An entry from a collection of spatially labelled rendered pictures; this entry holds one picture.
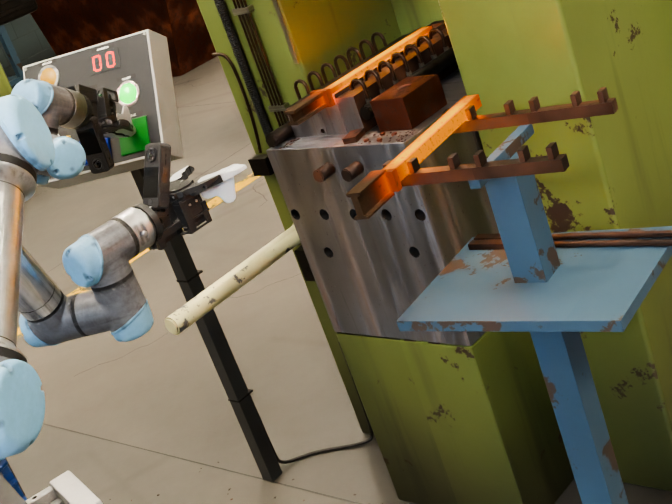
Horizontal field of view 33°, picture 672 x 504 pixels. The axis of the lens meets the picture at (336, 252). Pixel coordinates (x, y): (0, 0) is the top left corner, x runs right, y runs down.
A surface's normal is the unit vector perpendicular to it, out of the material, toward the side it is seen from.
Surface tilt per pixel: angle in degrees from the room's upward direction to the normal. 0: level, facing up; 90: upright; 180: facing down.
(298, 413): 0
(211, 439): 0
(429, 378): 90
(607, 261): 0
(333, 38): 90
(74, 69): 60
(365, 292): 90
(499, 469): 90
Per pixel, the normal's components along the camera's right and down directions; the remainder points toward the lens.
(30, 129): 0.92, -0.36
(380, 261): -0.62, 0.48
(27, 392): 0.94, -0.13
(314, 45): 0.71, 0.03
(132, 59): -0.39, -0.05
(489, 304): -0.32, -0.87
